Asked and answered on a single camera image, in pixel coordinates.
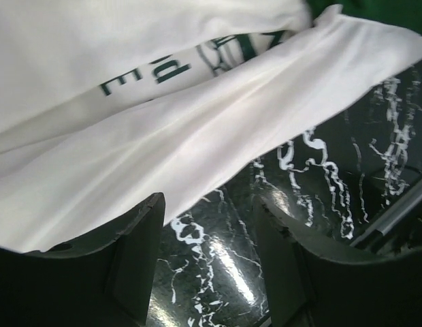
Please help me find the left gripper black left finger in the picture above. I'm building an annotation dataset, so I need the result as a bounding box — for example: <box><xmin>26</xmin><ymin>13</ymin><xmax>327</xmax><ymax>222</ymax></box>
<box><xmin>0</xmin><ymin>193</ymin><xmax>165</xmax><ymax>326</ymax></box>

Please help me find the white and green raglan t-shirt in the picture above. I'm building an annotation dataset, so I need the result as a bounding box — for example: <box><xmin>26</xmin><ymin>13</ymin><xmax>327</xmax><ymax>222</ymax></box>
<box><xmin>0</xmin><ymin>1</ymin><xmax>422</xmax><ymax>253</ymax></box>

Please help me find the slotted aluminium front rail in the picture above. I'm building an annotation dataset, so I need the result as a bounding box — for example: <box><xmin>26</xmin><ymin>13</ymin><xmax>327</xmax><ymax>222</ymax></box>
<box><xmin>350</xmin><ymin>176</ymin><xmax>422</xmax><ymax>253</ymax></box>

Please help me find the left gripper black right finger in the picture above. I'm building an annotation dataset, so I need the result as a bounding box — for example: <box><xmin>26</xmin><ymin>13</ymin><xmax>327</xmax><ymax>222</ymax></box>
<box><xmin>255</xmin><ymin>197</ymin><xmax>422</xmax><ymax>326</ymax></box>

